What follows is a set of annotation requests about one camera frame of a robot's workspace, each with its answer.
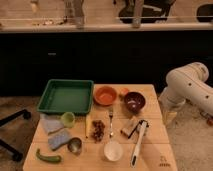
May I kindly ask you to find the blue sponge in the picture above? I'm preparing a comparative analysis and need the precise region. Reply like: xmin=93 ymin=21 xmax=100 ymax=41
xmin=48 ymin=130 xmax=71 ymax=151

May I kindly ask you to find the green pepper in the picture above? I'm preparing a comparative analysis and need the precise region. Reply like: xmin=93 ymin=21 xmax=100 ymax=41
xmin=36 ymin=150 xmax=62 ymax=164

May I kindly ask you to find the dark maroon bowl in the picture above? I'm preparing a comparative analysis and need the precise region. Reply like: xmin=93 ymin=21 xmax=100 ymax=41
xmin=124 ymin=92 xmax=146 ymax=113

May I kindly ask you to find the orange-red bowl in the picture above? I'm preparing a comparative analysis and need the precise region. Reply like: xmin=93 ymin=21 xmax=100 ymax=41
xmin=93 ymin=86 xmax=117 ymax=106

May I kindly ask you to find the light green cup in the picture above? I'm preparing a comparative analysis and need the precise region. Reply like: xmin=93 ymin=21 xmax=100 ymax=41
xmin=61 ymin=112 xmax=75 ymax=128

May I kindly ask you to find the silver metal cup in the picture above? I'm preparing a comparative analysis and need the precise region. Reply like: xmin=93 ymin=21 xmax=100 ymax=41
xmin=67 ymin=137 xmax=82 ymax=155

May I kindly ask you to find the wooden block eraser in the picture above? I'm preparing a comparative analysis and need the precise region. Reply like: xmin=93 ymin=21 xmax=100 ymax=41
xmin=120 ymin=120 xmax=138 ymax=138

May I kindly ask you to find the white cup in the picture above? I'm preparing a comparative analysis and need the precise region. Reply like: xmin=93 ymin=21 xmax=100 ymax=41
xmin=104 ymin=141 xmax=123 ymax=162

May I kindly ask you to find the grey cloth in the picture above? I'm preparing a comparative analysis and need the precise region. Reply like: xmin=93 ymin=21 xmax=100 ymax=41
xmin=40 ymin=114 xmax=63 ymax=134

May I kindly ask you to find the brown dried flower cluster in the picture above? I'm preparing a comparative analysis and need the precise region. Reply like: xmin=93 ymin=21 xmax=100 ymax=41
xmin=92 ymin=120 xmax=105 ymax=142

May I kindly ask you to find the dark office chair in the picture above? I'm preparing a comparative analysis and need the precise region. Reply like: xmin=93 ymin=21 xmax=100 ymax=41
xmin=118 ymin=0 xmax=176 ymax=24

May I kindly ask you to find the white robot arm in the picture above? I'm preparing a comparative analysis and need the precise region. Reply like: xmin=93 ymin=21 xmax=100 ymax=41
xmin=158 ymin=62 xmax=213 ymax=125

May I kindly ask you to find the small orange fruit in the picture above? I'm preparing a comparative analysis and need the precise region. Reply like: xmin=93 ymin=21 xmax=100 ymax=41
xmin=119 ymin=88 xmax=129 ymax=96

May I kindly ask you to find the yellow banana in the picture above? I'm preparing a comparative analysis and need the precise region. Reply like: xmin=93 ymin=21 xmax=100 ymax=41
xmin=85 ymin=114 xmax=92 ymax=138

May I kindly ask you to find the green plastic tray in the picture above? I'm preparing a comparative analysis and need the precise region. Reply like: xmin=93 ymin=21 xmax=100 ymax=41
xmin=37 ymin=79 xmax=94 ymax=115

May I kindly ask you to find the silver fork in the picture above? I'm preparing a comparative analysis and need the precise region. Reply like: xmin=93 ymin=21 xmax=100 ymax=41
xmin=109 ymin=108 xmax=113 ymax=138

